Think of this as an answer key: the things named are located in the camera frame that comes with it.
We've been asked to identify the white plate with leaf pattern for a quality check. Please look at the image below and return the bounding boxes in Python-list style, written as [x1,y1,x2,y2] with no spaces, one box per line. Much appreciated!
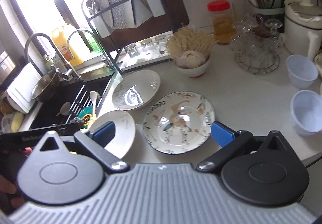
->
[90,110,136,159]

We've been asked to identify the floral patterned plate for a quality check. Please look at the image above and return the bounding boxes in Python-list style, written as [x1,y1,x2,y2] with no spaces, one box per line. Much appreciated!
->
[142,91,216,155]

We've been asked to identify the white deep plate grey pattern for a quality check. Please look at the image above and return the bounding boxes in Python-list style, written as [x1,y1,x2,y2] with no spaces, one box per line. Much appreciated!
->
[112,70,161,111]

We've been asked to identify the chrome kitchen faucet left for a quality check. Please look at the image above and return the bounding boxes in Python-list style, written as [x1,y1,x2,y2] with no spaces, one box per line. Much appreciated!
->
[24,32,74,81]

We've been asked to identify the chrome kitchen faucet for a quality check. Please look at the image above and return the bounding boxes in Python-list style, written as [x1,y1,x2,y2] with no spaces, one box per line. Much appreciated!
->
[67,29,114,70]
[24,32,74,81]

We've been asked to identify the chrome kitchen faucet right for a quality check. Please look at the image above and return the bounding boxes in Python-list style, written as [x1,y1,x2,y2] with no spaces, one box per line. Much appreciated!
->
[67,29,114,70]

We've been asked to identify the person's left hand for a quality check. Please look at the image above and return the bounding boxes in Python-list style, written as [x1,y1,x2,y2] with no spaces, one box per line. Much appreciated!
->
[0,146,33,209]

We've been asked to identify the yellow sponge beside sink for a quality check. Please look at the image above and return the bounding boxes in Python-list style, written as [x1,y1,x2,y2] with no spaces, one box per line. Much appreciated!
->
[10,112,24,132]

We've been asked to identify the black sink drain rack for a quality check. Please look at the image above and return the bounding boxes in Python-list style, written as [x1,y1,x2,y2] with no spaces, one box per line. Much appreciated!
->
[64,84,105,124]

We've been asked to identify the white spoon in sink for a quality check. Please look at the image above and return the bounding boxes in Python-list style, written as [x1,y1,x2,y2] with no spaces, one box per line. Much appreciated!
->
[90,91,97,119]

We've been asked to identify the white cutting board at sink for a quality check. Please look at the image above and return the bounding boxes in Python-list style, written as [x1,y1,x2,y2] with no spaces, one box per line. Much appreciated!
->
[2,63,41,114]

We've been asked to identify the stainless steel pot in sink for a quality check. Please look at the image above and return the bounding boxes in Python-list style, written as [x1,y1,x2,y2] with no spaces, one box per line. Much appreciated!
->
[31,70,60,103]

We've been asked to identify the white bowl with garlic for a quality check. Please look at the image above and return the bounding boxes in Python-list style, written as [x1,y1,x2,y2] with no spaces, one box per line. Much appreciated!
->
[175,56,211,78]

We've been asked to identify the garlic bulb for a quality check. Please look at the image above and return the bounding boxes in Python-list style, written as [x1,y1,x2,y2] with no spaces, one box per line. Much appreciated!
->
[176,51,206,69]

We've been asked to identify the upturned glass cup left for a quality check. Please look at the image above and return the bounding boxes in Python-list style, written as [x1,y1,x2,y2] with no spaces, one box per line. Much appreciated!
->
[124,43,140,58]

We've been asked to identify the upturned glass cup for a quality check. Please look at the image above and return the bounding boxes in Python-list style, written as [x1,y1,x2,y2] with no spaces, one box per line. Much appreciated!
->
[140,38,154,55]
[155,34,168,54]
[124,43,140,58]

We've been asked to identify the white tray under rack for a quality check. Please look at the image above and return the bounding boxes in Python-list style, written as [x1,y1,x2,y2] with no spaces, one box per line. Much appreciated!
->
[116,48,171,73]

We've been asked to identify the upturned glass cup middle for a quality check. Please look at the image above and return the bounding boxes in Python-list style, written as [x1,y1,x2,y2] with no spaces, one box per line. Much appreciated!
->
[140,38,154,55]

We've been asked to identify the orange detergent bottle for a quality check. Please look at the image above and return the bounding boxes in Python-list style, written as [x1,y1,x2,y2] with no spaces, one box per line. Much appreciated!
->
[51,23,84,66]

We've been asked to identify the red lid honey jar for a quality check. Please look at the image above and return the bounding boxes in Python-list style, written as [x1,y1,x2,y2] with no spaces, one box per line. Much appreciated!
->
[207,0,236,45]

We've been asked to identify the upturned glass cup right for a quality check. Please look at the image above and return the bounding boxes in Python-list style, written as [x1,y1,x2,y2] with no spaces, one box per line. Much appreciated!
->
[155,34,168,54]

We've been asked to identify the bundle of dried noodles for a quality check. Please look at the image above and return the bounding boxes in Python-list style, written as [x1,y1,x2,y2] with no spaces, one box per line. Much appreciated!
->
[166,27,216,60]

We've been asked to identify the black dish drying rack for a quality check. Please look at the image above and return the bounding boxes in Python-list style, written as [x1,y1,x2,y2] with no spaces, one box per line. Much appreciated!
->
[81,0,177,75]

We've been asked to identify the white enamel pot with lid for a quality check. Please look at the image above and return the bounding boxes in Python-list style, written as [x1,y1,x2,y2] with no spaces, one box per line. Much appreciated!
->
[284,0,321,60]

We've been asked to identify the dark wooden cutting board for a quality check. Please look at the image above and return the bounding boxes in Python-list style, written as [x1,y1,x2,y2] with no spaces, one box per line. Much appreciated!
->
[101,0,189,52]

